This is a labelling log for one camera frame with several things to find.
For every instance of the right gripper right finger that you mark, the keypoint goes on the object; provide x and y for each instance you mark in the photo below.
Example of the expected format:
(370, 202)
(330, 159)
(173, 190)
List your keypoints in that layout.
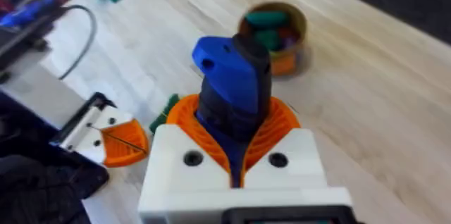
(296, 160)

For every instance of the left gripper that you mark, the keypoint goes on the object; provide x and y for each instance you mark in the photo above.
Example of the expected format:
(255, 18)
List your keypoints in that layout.
(42, 93)

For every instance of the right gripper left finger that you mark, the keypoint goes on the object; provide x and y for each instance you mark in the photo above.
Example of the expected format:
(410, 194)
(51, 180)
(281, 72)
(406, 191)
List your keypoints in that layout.
(176, 160)

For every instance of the blue electric screwdriver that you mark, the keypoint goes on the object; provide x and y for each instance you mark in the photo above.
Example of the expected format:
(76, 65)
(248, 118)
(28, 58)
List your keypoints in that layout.
(232, 76)

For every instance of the green toy vegetable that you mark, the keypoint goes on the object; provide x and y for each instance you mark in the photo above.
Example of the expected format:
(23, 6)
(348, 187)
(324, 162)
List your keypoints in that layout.
(162, 115)

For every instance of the orange tub with toys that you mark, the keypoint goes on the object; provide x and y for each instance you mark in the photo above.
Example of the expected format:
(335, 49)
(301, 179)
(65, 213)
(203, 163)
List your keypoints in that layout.
(275, 34)

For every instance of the left wrist black upright plate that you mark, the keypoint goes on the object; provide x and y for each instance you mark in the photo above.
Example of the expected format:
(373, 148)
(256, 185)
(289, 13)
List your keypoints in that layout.
(24, 37)

